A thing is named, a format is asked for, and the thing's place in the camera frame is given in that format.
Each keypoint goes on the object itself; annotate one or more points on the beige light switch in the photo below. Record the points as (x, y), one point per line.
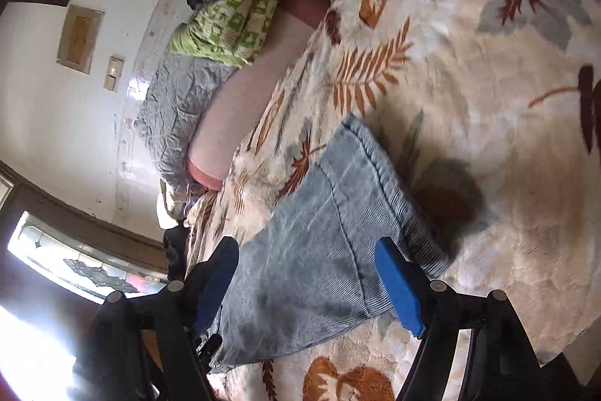
(113, 74)

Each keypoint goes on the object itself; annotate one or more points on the stained glass window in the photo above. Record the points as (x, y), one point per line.
(75, 257)

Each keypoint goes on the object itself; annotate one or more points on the grey denim pants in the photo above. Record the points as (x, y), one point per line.
(310, 250)

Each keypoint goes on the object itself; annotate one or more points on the grey quilted blanket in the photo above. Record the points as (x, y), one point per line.
(181, 105)

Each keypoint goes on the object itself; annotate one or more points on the beige wall panel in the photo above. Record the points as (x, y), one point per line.
(80, 38)

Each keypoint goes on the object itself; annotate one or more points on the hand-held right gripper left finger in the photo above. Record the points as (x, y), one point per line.
(212, 288)

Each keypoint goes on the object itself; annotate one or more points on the black cloth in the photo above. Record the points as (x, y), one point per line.
(176, 253)

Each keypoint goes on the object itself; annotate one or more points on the leaf print quilted blanket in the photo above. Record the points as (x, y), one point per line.
(493, 124)

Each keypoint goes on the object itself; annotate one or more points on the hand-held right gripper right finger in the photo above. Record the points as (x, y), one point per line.
(399, 288)

